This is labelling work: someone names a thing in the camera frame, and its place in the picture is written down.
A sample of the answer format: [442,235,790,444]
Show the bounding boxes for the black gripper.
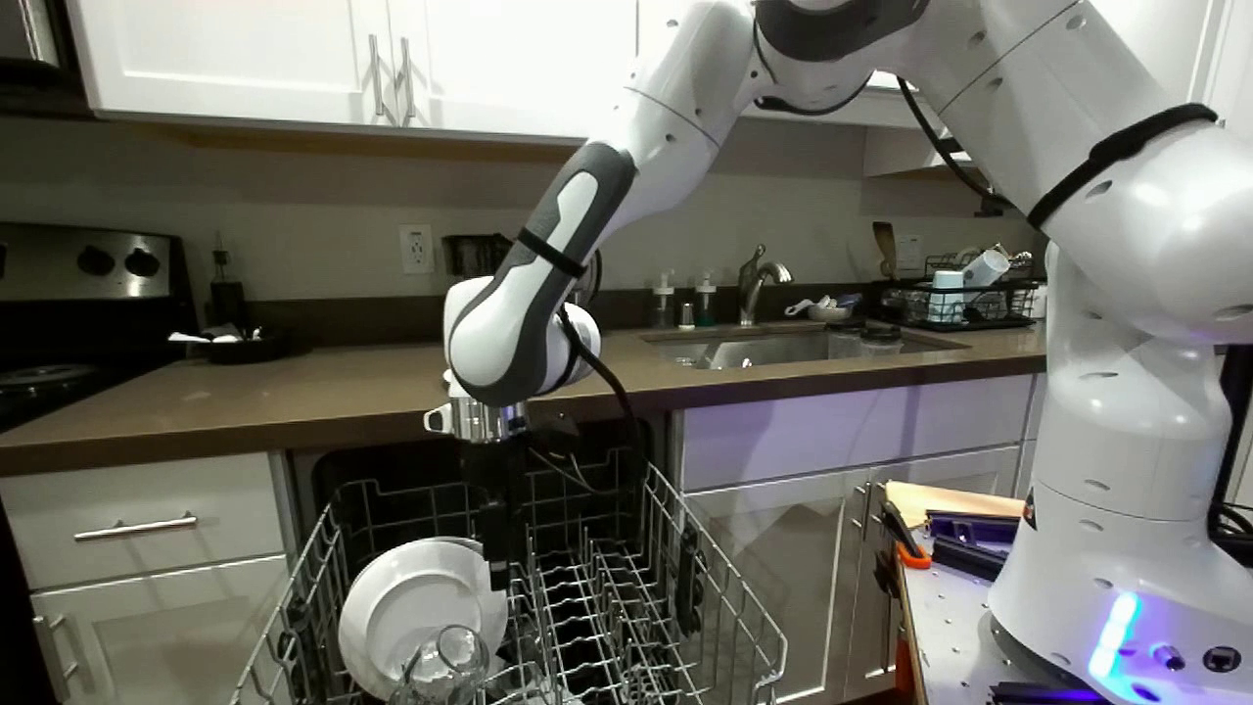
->
[459,440,541,530]

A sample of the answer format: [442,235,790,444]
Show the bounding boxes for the dishwasher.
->
[284,415,678,705]

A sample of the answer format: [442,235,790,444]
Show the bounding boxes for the clear drinking glass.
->
[399,620,499,705]

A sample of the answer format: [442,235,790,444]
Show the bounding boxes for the black coffee maker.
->
[438,227,513,282]

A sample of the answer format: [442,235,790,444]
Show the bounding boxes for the black pan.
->
[164,321,311,367]

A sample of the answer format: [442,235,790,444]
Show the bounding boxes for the steel kitchen sink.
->
[644,321,970,375]

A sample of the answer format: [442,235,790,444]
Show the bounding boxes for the chrome faucet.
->
[731,245,799,334]

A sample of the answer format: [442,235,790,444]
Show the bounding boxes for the dark bottle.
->
[205,235,255,334]

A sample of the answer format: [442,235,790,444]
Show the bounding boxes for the white sink base cabinet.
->
[670,367,1049,705]

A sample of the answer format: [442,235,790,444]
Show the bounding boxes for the white drawer front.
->
[0,452,294,596]

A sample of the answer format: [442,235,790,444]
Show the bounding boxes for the white base cabinet door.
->
[21,553,297,705]

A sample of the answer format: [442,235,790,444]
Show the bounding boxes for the black and steel stove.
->
[0,219,205,435]

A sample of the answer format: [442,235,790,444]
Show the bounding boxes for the wooden board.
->
[878,476,1039,534]

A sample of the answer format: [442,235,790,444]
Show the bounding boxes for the black clamp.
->
[923,510,1029,581]

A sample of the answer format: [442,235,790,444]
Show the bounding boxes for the metal robot table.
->
[897,560,1253,705]

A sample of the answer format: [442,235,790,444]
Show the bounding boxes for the white upper cabinets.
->
[64,0,645,149]

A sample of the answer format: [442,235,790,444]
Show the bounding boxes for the black dish drying rack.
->
[868,243,1049,334]

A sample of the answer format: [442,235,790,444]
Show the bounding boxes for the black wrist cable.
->
[557,300,660,452]

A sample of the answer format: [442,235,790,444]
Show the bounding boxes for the wire dishwasher rack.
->
[225,446,794,705]

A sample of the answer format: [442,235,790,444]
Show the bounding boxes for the white wall outlet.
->
[397,219,438,278]

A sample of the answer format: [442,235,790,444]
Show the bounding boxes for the silver drawer handle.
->
[67,510,205,549]

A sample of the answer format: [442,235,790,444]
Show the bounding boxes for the silver cabinet handle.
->
[393,29,430,128]
[361,29,397,128]

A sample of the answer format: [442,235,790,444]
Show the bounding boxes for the orange handled tool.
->
[878,499,940,576]

